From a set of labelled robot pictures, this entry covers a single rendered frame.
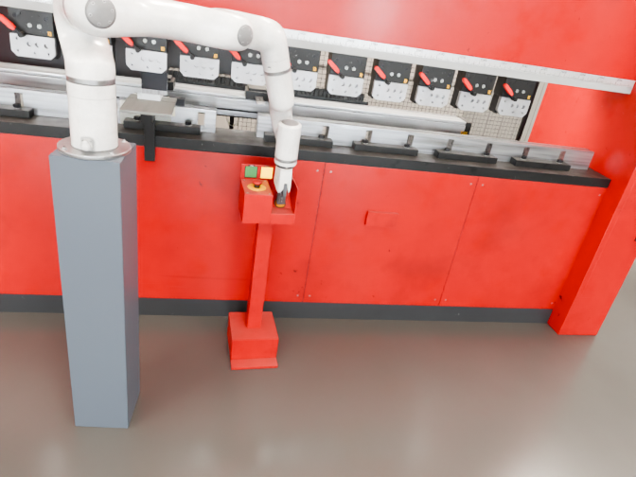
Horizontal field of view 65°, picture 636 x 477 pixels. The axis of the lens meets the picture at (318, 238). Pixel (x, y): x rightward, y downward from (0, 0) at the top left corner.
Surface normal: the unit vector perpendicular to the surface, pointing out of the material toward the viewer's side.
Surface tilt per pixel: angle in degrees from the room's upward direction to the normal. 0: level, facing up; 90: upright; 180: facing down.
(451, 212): 90
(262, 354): 90
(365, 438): 0
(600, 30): 90
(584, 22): 90
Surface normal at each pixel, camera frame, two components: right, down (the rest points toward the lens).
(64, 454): 0.15, -0.88
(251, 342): 0.23, 0.47
